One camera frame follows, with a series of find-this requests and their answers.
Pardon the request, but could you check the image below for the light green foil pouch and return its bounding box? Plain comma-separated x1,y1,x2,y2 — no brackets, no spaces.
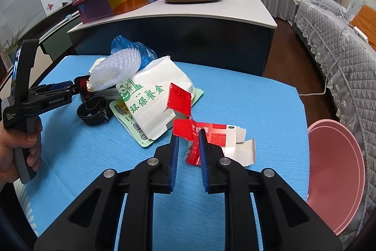
109,88,204,148

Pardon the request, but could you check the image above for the black elastic band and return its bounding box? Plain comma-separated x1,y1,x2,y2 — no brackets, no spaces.
77,96,114,126

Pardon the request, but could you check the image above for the clear bubble wrap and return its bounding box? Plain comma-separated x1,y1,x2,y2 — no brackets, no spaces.
88,47,142,93

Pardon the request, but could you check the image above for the white charger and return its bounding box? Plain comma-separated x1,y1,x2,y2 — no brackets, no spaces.
354,27,369,42

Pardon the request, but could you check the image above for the grey top coffee table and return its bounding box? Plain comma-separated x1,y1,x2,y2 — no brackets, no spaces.
67,0,278,77

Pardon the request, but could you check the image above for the pink plastic basin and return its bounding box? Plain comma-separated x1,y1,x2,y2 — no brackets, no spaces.
305,119,366,235

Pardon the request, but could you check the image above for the dark red wrapper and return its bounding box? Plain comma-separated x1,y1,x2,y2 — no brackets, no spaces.
74,75,96,100

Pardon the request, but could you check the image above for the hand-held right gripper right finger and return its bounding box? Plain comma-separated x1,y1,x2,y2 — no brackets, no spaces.
198,131,343,251

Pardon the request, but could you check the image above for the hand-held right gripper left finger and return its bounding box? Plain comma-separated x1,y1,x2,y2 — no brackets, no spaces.
34,135,180,251

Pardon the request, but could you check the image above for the white paper bag green print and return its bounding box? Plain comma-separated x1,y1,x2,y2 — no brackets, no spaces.
116,55,194,140

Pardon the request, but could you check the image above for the red and white carton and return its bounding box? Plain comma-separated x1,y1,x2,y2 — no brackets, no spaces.
167,82,257,166

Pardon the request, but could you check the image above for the white rod with blue bead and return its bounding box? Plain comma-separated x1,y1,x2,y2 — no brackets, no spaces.
38,13,82,40

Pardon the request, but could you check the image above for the white cable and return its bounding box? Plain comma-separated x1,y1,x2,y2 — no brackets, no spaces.
299,4,354,97

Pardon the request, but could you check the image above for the colourful gift box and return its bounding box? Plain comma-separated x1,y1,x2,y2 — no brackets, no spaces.
72,0,171,24

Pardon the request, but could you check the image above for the person's left hand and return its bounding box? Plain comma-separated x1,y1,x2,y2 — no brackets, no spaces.
0,122,43,190

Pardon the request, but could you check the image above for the green potted plant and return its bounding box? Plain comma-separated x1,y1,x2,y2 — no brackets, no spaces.
0,30,22,64

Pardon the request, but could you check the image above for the grey quilted sofa cover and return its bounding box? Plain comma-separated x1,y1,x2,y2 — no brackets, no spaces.
289,0,376,238

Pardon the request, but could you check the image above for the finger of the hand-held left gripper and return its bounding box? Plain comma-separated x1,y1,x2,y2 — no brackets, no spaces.
28,88,80,99
29,80,75,90

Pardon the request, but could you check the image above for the blue plastic bag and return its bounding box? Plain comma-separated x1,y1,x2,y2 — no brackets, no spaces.
111,35,158,72

